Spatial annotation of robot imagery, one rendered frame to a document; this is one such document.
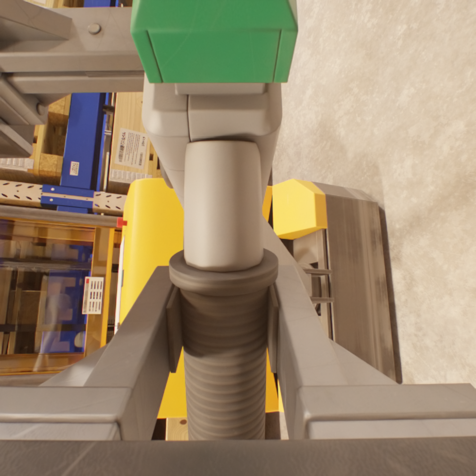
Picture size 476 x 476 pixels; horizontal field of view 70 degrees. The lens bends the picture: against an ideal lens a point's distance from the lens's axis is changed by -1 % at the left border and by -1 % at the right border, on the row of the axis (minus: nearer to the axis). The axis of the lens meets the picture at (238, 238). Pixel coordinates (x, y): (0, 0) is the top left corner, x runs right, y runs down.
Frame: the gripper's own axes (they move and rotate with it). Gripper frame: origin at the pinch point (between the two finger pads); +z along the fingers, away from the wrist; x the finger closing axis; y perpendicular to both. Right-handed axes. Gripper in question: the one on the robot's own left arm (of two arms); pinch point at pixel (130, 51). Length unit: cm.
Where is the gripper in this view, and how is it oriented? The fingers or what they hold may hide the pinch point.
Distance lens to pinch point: 19.6
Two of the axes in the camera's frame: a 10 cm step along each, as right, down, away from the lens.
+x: 0.0, -2.3, -9.7
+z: 10.0, 0.0, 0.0
